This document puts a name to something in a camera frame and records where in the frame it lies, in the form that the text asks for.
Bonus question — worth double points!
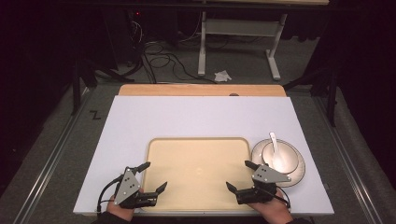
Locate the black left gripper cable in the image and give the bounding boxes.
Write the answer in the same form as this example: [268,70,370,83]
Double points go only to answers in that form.
[96,175,124,217]

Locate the black floor cables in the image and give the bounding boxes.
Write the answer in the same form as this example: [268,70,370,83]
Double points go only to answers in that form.
[125,40,219,85]

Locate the white metal desk frame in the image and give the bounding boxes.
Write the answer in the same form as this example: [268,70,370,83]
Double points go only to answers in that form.
[197,11,289,81]

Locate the crumpled white paper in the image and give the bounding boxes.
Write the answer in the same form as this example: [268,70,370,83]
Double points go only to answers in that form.
[213,69,233,83]

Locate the person's left hand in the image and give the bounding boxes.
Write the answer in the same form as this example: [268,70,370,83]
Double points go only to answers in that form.
[106,188,146,223]

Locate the white table cover sheet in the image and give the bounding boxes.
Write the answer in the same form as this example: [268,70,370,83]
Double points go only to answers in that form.
[72,95,335,217]

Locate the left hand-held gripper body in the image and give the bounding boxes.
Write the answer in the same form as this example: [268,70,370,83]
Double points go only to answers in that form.
[113,166,160,210]

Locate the white round plate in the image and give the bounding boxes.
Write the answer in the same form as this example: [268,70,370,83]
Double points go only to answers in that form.
[250,138,306,189]

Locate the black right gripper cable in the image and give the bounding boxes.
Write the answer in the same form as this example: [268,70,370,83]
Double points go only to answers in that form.
[273,186,292,209]

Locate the white ceramic spoon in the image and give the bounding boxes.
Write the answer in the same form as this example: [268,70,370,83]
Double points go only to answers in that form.
[268,132,292,173]

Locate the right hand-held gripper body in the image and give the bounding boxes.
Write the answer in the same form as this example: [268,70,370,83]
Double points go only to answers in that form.
[235,164,292,205]

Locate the beige plastic tray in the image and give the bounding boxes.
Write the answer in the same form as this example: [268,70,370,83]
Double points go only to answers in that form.
[141,136,255,215]

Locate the wooden table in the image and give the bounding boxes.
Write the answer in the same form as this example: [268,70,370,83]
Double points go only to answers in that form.
[118,83,287,98]

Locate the white bowl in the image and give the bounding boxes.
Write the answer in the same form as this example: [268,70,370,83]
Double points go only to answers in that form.
[262,142,300,175]

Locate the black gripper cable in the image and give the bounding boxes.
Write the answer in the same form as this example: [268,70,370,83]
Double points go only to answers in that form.
[96,175,124,217]
[273,186,292,209]

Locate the metal floor rail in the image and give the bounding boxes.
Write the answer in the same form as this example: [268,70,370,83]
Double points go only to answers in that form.
[11,88,96,224]
[312,95,389,224]

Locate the person's right hand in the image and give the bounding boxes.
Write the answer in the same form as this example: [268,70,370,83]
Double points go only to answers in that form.
[247,189,294,224]

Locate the white hanging cable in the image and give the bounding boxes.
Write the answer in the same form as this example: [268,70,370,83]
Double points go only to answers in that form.
[177,11,204,44]

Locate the black metal stand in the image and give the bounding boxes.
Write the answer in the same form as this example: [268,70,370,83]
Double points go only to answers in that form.
[282,66,341,128]
[70,57,135,117]

